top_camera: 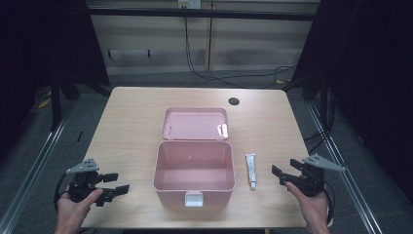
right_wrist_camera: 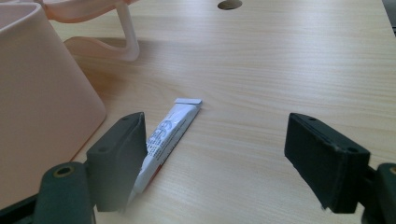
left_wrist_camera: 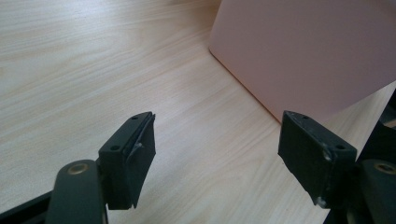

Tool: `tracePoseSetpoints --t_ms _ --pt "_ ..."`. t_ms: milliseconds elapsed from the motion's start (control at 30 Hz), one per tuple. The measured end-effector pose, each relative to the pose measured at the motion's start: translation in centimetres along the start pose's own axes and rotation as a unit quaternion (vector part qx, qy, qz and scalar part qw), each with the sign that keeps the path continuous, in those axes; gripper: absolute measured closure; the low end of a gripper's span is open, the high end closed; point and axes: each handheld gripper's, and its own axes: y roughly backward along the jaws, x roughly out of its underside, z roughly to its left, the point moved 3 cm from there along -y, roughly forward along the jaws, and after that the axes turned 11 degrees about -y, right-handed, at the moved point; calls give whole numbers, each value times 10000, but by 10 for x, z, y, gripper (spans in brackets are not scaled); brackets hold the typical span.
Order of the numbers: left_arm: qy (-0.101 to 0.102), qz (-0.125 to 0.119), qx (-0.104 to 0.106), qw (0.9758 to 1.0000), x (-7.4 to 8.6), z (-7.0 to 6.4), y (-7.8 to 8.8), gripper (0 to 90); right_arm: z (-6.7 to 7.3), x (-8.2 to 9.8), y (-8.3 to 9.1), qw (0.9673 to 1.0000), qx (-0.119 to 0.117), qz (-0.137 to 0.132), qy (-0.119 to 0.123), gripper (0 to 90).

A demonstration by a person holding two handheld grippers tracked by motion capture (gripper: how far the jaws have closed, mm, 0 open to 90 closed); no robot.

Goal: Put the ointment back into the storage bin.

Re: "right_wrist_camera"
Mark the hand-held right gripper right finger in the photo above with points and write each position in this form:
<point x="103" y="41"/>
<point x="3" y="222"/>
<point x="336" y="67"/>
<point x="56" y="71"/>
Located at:
<point x="327" y="161"/>

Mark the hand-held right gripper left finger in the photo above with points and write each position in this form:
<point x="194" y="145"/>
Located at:
<point x="115" y="161"/>

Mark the white ointment tube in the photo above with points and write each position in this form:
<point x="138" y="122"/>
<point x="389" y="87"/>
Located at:
<point x="169" y="137"/>

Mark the pink plastic bin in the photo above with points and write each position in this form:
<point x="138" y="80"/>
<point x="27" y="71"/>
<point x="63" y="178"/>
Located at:
<point x="40" y="102"/>

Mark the pink plastic stand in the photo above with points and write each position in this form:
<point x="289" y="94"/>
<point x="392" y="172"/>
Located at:
<point x="102" y="37"/>

